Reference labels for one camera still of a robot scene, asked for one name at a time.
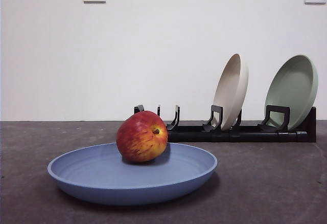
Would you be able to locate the blue plate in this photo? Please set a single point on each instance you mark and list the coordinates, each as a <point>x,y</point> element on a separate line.
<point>102,178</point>

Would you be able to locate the black plate rack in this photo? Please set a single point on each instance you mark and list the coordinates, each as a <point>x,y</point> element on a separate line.
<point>255,135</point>

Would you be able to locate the red yellow apple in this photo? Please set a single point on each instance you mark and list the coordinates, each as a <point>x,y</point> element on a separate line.
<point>138,139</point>

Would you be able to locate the cream plate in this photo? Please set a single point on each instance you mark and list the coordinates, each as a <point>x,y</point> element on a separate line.
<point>230,91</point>

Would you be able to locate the pale green plate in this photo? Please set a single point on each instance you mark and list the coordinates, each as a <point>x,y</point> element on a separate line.
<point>291,88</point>

